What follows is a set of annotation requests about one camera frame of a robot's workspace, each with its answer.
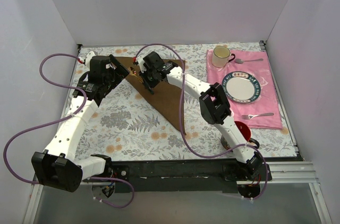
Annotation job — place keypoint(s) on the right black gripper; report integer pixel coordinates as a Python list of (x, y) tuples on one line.
[(148, 81)]

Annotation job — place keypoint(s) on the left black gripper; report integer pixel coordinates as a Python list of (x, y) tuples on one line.
[(117, 68)]

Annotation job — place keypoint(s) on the brown cloth napkin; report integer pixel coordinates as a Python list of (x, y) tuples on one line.
[(166, 100)]

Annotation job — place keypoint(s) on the gold spoon teal handle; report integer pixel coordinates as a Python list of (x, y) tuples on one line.
[(133, 73)]

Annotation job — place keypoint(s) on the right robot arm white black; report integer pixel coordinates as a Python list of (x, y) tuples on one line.
[(214, 107)]

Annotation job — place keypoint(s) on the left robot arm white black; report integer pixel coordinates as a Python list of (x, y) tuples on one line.
[(56, 166)]

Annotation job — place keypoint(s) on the cream enamel mug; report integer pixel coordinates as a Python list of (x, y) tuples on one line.
[(221, 56)]

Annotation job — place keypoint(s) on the black base bar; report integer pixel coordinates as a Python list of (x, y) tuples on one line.
[(187, 175)]

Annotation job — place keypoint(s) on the white plate dark rim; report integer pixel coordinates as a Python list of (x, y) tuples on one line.
[(241, 87)]

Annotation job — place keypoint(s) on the silver spoon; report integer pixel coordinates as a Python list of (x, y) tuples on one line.
[(240, 61)]

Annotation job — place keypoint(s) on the silver fork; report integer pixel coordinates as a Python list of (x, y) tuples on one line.
[(249, 116)]

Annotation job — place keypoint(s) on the red interior dark mug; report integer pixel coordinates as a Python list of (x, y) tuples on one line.
[(246, 132)]

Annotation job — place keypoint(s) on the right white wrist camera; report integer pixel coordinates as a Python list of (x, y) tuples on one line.
[(139, 61)]

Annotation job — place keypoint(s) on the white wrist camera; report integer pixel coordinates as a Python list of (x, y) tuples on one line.
[(139, 61), (86, 61)]

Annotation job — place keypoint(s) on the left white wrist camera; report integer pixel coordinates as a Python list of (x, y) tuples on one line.
[(86, 61)]

